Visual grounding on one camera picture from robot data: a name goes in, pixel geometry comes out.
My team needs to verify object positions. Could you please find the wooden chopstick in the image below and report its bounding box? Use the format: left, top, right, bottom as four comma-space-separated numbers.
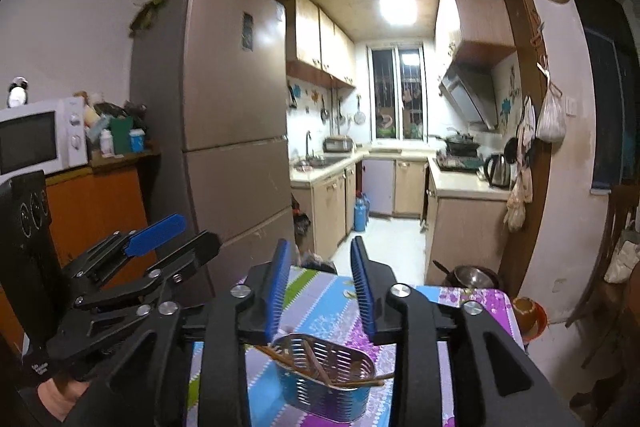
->
303, 339, 332, 386
255, 345, 299, 371

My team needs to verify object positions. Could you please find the kitchen window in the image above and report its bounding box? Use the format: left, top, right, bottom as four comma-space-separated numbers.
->
368, 43, 427, 142

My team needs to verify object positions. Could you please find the person's left hand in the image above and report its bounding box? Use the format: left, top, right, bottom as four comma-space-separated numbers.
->
37, 376, 91, 421

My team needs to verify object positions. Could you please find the floral striped tablecloth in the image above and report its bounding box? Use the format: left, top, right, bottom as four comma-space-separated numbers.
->
185, 263, 525, 427

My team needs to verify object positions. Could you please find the blue water bottle on floor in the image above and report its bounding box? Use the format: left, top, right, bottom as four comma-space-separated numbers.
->
352, 194, 370, 232

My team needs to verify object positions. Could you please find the orange wooden cabinet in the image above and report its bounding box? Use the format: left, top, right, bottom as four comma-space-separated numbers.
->
1, 155, 160, 353

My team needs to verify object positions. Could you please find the blue perforated utensil holder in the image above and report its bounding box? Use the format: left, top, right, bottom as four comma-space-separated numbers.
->
270, 334, 376, 423

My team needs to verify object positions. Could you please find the white medicine bottle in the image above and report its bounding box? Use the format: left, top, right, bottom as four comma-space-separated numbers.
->
100, 129, 115, 158

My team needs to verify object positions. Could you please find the chopstick standing in holder left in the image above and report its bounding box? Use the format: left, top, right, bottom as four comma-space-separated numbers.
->
333, 373, 395, 389

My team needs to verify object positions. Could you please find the green box on cabinet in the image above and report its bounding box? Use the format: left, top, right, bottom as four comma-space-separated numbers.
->
110, 116, 134, 155

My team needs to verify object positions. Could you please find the white microwave oven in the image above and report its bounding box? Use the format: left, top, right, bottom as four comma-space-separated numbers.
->
0, 96, 89, 182

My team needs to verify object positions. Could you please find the black wok on stove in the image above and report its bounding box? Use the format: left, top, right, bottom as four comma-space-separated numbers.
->
428, 130, 480, 157

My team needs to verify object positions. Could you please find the steel electric kettle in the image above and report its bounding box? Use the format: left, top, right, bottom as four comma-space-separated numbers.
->
483, 154, 512, 190

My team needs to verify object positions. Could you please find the grey three-door refrigerator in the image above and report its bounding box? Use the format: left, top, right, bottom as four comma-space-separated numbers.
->
130, 0, 294, 306

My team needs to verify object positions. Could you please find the penguin figurine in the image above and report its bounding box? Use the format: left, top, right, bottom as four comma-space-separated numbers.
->
6, 77, 28, 108

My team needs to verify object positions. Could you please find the steel range hood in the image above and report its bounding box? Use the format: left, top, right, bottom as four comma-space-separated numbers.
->
439, 62, 498, 132

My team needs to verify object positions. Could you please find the white hanging plastic bag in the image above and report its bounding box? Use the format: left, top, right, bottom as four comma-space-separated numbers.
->
536, 81, 566, 143

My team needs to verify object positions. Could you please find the dark wooden chair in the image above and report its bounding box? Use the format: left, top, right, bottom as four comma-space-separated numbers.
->
565, 184, 639, 369

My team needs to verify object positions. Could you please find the ceiling lamp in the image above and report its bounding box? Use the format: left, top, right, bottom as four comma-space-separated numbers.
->
378, 0, 419, 27

